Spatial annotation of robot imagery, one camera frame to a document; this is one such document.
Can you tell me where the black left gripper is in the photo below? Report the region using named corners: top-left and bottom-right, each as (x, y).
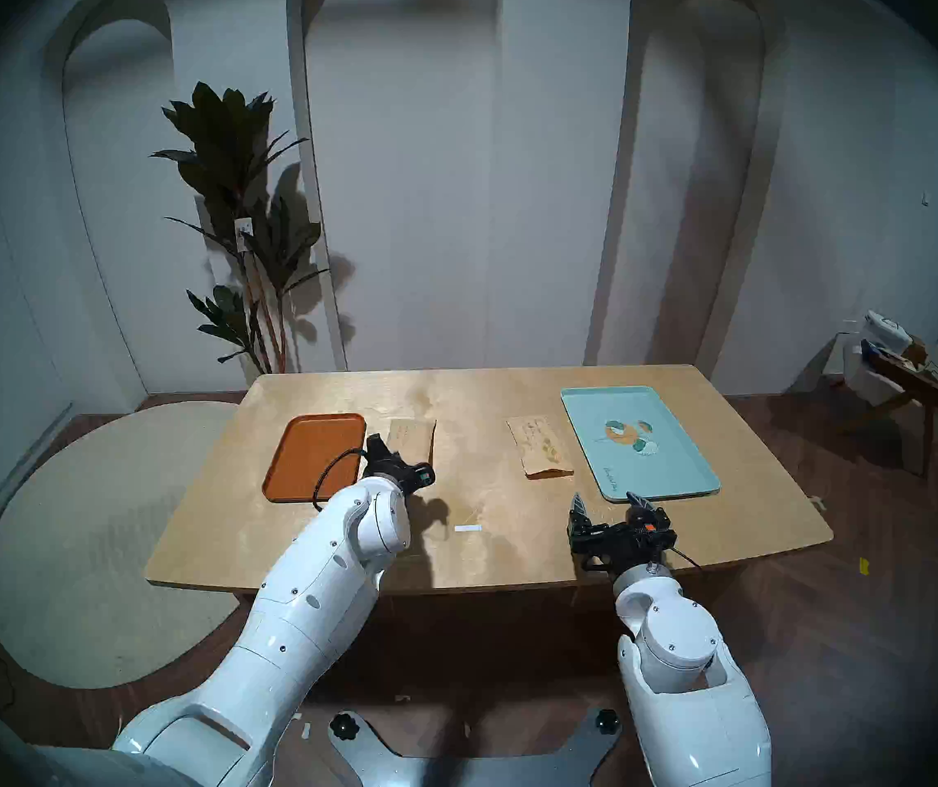
top-left (362, 433), bottom-right (437, 499)

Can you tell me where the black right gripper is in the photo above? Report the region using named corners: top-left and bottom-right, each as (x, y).
top-left (567, 491), bottom-right (677, 573)

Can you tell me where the plain kraft envelope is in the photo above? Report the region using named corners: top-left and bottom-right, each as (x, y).
top-left (387, 417), bottom-right (438, 466)

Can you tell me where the kraft envelope with floral print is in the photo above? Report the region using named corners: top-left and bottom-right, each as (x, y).
top-left (507, 416), bottom-right (575, 480)

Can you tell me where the teal tray with print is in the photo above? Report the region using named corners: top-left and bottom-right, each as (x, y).
top-left (560, 385), bottom-right (722, 503)

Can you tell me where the orange rectangular tray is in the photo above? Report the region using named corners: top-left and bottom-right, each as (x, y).
top-left (262, 413), bottom-right (367, 504)

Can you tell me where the light wooden table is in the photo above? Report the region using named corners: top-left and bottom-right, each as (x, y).
top-left (143, 365), bottom-right (835, 595)

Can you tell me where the round beige rug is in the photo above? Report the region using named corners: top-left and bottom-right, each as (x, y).
top-left (0, 400), bottom-right (244, 689)

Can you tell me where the tall dark green plant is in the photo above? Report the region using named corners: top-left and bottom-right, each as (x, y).
top-left (151, 81), bottom-right (330, 376)

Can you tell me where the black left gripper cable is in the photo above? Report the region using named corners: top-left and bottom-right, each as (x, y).
top-left (312, 447), bottom-right (367, 512)

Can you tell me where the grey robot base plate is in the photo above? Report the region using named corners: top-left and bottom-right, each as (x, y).
top-left (328, 707), bottom-right (624, 787)

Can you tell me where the white box with handle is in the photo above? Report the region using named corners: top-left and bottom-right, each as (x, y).
top-left (864, 310), bottom-right (913, 352)

